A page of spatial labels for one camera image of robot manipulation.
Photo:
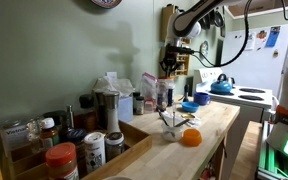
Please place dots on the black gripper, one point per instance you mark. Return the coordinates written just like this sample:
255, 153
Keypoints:
170, 59

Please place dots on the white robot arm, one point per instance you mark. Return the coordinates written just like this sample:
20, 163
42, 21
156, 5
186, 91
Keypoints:
185, 24

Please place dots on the upside down clear container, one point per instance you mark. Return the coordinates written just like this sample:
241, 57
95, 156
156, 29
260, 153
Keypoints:
165, 94

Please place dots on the small jar black lid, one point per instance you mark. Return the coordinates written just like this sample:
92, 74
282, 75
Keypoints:
139, 105

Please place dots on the orange lid spice jar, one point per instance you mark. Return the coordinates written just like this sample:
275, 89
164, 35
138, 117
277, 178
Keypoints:
61, 162

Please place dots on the lower wooden spice rack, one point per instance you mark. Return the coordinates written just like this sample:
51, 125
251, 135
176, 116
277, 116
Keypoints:
182, 59

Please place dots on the wooden spice rack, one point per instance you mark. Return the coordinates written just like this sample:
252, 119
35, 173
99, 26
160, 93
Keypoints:
166, 30
182, 59

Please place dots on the zip bag with red seal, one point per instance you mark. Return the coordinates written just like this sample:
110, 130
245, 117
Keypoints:
148, 91

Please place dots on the dark blue mug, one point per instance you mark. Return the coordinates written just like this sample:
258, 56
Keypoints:
201, 98

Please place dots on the blue plastic bowl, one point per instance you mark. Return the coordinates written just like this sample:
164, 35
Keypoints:
191, 107

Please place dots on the blue tea kettle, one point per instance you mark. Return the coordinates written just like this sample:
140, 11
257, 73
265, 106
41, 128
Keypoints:
221, 85

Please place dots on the upper wooden spice rack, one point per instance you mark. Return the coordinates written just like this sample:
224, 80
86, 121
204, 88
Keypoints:
166, 30

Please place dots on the white tissue box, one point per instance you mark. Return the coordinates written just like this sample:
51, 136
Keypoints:
125, 90

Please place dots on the clear bowl with utensils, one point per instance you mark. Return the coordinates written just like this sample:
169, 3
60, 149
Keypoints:
172, 126

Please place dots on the steel pepper grinder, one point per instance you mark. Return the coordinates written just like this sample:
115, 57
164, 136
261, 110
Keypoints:
111, 101

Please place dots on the orange plastic cup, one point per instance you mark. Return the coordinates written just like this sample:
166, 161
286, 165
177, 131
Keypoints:
192, 137

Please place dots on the white electric stove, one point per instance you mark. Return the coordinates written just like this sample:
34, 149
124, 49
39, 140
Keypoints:
254, 106

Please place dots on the white refrigerator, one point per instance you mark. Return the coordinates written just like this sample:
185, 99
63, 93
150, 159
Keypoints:
260, 64

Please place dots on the dark glass spice jar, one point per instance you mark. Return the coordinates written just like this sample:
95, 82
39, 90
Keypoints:
114, 145

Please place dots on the dark sauce bottle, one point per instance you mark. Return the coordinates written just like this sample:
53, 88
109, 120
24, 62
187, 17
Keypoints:
86, 117

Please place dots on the white spice shaker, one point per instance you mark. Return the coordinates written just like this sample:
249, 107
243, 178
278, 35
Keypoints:
94, 151

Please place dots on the brown bottle white cap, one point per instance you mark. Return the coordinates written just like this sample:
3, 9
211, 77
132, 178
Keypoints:
49, 134

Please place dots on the white box with text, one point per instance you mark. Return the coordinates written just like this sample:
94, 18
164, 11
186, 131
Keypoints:
14, 137

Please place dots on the round wall clock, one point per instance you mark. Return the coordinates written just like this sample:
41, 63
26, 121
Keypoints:
204, 49

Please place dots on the decorative wall plate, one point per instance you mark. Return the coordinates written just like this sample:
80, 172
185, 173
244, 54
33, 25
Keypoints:
107, 4

